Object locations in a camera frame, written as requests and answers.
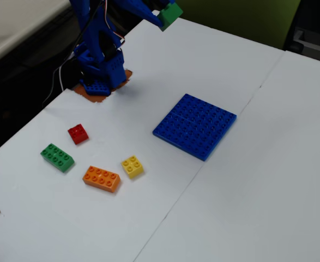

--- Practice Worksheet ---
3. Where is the yellow 2x2 building block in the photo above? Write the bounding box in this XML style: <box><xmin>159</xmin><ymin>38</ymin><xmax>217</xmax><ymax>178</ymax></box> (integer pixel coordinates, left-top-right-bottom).
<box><xmin>120</xmin><ymin>155</ymin><xmax>145</xmax><ymax>180</ymax></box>

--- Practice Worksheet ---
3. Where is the white cable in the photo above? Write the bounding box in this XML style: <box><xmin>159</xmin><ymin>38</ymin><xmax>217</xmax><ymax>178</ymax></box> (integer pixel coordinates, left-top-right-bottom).
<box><xmin>58</xmin><ymin>65</ymin><xmax>65</xmax><ymax>91</ymax></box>

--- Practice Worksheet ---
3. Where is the grey box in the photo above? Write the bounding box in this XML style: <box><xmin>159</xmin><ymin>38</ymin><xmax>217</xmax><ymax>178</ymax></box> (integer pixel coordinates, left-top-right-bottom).
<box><xmin>292</xmin><ymin>27</ymin><xmax>320</xmax><ymax>66</ymax></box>

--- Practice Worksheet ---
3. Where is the red 2x2 building block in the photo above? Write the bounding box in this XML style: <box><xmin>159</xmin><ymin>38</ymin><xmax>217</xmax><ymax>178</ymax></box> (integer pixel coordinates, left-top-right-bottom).
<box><xmin>67</xmin><ymin>123</ymin><xmax>90</xmax><ymax>146</ymax></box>

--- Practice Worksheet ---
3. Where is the blue 8x8 building plate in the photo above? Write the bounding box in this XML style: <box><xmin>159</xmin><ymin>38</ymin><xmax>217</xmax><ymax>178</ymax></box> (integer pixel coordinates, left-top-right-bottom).
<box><xmin>152</xmin><ymin>93</ymin><xmax>238</xmax><ymax>162</ymax></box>

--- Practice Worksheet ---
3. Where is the orange 2x4 building block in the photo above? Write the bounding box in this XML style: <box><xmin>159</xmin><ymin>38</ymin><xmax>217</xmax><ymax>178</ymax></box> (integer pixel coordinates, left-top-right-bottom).
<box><xmin>82</xmin><ymin>165</ymin><xmax>121</xmax><ymax>194</ymax></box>

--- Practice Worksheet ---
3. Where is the white foam board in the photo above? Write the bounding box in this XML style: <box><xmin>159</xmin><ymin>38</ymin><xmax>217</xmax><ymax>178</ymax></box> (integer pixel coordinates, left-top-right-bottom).
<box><xmin>0</xmin><ymin>10</ymin><xmax>286</xmax><ymax>262</ymax></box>
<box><xmin>134</xmin><ymin>50</ymin><xmax>320</xmax><ymax>262</ymax></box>

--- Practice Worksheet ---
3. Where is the green 2x4 building block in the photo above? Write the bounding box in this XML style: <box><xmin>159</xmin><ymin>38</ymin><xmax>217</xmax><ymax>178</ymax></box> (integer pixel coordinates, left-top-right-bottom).
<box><xmin>40</xmin><ymin>143</ymin><xmax>75</xmax><ymax>174</ymax></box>

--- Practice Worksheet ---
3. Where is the white side table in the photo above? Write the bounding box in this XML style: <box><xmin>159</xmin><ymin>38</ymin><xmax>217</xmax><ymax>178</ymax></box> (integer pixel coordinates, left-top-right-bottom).
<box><xmin>0</xmin><ymin>0</ymin><xmax>73</xmax><ymax>70</ymax></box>

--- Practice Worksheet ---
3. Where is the servo wire bundle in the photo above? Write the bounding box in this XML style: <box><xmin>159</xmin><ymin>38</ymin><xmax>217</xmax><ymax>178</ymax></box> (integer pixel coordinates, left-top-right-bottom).
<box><xmin>104</xmin><ymin>0</ymin><xmax>126</xmax><ymax>47</ymax></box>

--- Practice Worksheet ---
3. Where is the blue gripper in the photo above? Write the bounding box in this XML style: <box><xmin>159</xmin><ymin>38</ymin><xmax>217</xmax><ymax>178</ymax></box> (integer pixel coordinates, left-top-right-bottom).
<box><xmin>113</xmin><ymin>0</ymin><xmax>177</xmax><ymax>28</ymax></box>

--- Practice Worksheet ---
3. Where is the green chair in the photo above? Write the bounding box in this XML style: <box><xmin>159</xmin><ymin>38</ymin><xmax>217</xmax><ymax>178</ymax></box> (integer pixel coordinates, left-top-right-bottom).
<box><xmin>176</xmin><ymin>0</ymin><xmax>302</xmax><ymax>51</ymax></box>

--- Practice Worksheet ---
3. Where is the green 2x2 building block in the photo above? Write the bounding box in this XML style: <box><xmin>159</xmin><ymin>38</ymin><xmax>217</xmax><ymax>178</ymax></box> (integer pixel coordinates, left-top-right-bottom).
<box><xmin>157</xmin><ymin>2</ymin><xmax>184</xmax><ymax>32</ymax></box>

